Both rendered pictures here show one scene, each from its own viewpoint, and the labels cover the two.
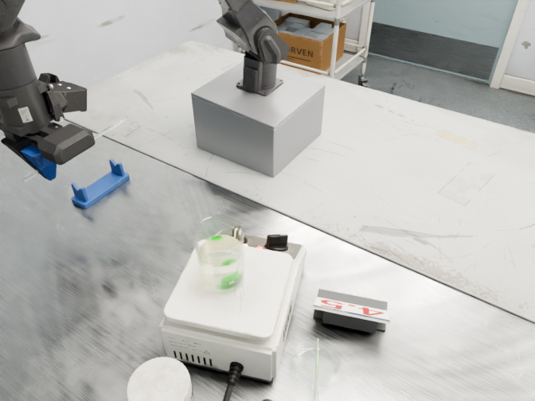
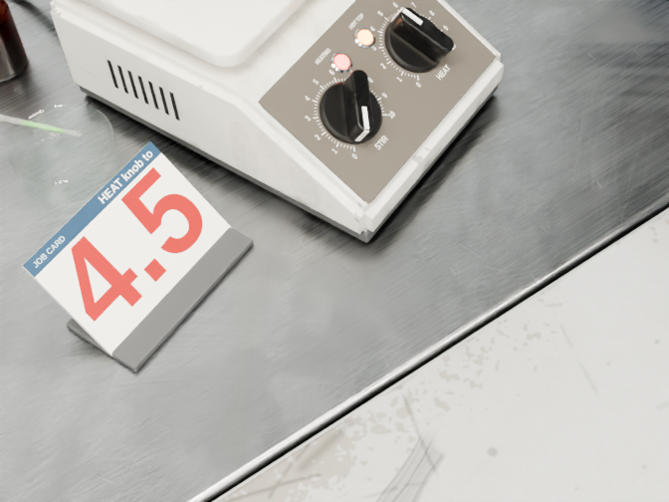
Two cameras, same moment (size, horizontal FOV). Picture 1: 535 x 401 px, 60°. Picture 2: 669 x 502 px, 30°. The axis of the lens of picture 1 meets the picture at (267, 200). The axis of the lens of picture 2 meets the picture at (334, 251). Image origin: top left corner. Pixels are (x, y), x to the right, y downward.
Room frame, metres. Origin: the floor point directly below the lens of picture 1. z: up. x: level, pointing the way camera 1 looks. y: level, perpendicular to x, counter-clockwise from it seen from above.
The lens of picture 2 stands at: (0.61, -0.38, 1.40)
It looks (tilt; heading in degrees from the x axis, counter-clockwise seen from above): 54 degrees down; 117
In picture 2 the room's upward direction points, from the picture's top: 7 degrees counter-clockwise
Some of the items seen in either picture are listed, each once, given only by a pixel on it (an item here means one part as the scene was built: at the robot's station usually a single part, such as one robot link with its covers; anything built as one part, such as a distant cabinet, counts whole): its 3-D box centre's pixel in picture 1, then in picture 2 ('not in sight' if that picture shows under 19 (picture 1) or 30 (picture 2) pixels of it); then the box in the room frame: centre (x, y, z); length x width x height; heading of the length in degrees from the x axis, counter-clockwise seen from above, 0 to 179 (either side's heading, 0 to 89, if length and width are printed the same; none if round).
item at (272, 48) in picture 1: (260, 37); not in sight; (0.77, 0.01, 1.10); 0.09 x 0.07 x 0.06; 36
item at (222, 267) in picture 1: (218, 255); not in sight; (0.34, 0.05, 1.02); 0.06 x 0.05 x 0.08; 97
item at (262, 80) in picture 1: (259, 69); not in sight; (0.78, 0.01, 1.04); 0.07 x 0.07 x 0.06; 59
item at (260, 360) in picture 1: (240, 292); (262, 32); (0.36, 0.03, 0.94); 0.22 x 0.13 x 0.08; 166
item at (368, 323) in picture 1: (351, 305); (141, 253); (0.36, -0.10, 0.92); 0.09 x 0.06 x 0.04; 76
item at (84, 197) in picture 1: (99, 181); not in sight; (0.61, 0.28, 0.92); 0.10 x 0.03 x 0.04; 148
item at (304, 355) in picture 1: (316, 363); (65, 154); (0.28, -0.06, 0.91); 0.06 x 0.06 x 0.02
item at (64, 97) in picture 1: (56, 93); not in sight; (0.59, 0.29, 1.09); 0.07 x 0.07 x 0.06; 57
